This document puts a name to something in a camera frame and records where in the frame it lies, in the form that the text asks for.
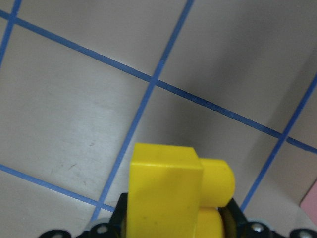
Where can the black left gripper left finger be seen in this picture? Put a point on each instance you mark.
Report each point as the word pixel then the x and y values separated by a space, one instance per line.
pixel 119 217

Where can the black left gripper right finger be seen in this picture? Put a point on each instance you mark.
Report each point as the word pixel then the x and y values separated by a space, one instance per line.
pixel 233 220

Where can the yellow toy block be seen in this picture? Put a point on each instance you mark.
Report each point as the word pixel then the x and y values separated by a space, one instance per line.
pixel 173 193

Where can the pink plastic box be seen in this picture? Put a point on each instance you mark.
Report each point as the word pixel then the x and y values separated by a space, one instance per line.
pixel 309 203

